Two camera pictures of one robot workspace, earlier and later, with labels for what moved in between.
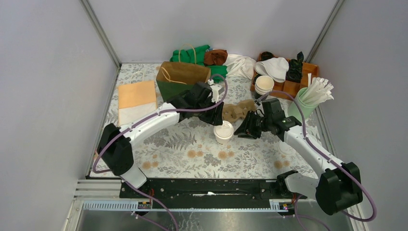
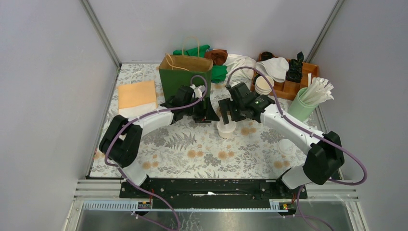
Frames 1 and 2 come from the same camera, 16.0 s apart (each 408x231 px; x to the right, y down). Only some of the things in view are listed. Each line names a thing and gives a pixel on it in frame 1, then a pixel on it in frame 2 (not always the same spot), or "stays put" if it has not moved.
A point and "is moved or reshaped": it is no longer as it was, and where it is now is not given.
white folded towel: (276, 67) stays put
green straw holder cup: (307, 110) stays put
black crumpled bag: (294, 73) stays put
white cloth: (240, 66) stays put
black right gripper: (246, 129) to (226, 105)
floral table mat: (188, 150) stays put
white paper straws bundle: (319, 91) stays put
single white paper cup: (223, 141) is moved or reshaped
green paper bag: (174, 78) is moved or reshaped
